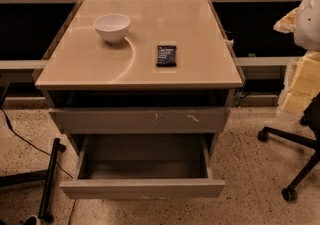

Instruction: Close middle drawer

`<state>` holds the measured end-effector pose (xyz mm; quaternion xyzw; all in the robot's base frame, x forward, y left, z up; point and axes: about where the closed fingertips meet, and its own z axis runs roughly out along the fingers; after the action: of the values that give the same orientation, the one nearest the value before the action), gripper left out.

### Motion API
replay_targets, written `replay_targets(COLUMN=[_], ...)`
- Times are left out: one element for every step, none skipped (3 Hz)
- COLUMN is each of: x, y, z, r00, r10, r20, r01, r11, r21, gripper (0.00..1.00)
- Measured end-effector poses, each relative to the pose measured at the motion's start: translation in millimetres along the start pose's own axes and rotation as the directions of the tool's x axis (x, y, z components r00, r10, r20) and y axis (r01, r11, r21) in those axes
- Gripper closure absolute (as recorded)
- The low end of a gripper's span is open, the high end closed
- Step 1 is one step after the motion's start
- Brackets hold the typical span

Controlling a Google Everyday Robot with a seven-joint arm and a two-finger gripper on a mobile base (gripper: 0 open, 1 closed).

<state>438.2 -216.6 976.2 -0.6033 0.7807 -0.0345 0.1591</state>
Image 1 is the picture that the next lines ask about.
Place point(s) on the grey drawer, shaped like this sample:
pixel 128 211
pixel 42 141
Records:
pixel 139 120
pixel 143 167

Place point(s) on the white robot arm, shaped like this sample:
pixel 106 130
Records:
pixel 307 25

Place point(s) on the grey drawer cabinet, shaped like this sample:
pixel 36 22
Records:
pixel 84 71

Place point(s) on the grey top drawer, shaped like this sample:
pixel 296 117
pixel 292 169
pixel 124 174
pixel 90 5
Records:
pixel 139 120

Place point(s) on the white ceramic bowl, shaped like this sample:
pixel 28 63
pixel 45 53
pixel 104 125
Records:
pixel 112 28

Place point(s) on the black rolling stand base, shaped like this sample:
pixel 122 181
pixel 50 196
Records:
pixel 47 176

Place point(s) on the black office chair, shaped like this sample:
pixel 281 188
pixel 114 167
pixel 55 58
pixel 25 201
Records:
pixel 310 118

